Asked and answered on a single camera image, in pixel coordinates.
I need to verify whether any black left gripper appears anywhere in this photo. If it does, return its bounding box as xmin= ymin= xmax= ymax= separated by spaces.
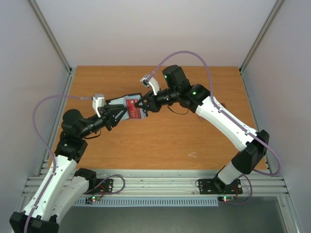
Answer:
xmin=79 ymin=103 xmax=127 ymax=138

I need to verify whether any black leather card holder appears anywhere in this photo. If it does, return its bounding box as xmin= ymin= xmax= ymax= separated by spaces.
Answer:
xmin=106 ymin=93 xmax=148 ymax=121

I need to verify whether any red credit card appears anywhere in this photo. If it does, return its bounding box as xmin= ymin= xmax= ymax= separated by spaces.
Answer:
xmin=126 ymin=99 xmax=143 ymax=119

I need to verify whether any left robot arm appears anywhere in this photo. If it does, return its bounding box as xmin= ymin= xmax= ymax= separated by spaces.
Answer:
xmin=9 ymin=104 xmax=127 ymax=233

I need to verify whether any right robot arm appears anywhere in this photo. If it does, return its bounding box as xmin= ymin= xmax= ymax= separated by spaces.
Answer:
xmin=135 ymin=65 xmax=270 ymax=194

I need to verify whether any left circuit board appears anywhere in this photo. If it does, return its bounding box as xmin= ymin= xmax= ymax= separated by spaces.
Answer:
xmin=85 ymin=196 xmax=101 ymax=204

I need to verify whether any circuit board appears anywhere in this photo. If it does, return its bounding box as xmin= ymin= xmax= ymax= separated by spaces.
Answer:
xmin=218 ymin=196 xmax=235 ymax=202
xmin=85 ymin=196 xmax=101 ymax=204

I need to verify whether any right circuit board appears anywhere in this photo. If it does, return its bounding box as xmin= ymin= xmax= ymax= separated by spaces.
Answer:
xmin=218 ymin=196 xmax=235 ymax=202

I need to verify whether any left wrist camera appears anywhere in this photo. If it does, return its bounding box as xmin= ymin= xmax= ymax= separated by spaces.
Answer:
xmin=92 ymin=94 xmax=105 ymax=117

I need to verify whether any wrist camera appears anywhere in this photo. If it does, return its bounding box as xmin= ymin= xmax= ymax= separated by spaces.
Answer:
xmin=92 ymin=94 xmax=105 ymax=117
xmin=140 ymin=74 xmax=161 ymax=95

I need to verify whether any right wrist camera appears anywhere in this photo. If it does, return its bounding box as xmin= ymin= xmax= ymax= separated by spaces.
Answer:
xmin=140 ymin=74 xmax=161 ymax=95

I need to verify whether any aluminium rail frame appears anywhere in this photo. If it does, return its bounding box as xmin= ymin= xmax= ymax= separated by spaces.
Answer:
xmin=23 ymin=168 xmax=290 ymax=197

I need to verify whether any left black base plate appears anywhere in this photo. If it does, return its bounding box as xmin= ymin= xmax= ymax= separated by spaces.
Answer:
xmin=85 ymin=179 xmax=114 ymax=195

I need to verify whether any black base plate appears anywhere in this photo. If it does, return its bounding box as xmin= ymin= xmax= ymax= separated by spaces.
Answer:
xmin=85 ymin=179 xmax=114 ymax=195
xmin=195 ymin=179 xmax=243 ymax=195

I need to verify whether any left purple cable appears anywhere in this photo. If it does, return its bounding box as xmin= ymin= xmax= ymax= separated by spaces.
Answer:
xmin=24 ymin=95 xmax=94 ymax=231

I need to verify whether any purple cable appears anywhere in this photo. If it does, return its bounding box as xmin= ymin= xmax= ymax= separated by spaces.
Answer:
xmin=24 ymin=95 xmax=94 ymax=231
xmin=148 ymin=50 xmax=281 ymax=177

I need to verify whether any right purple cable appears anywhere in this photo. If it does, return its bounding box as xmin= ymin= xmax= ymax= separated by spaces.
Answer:
xmin=148 ymin=50 xmax=281 ymax=177

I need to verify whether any grey slotted cable duct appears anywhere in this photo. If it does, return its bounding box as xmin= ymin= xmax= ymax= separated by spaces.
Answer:
xmin=73 ymin=197 xmax=219 ymax=208

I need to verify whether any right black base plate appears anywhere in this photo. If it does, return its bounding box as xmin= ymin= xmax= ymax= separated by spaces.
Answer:
xmin=195 ymin=179 xmax=243 ymax=195

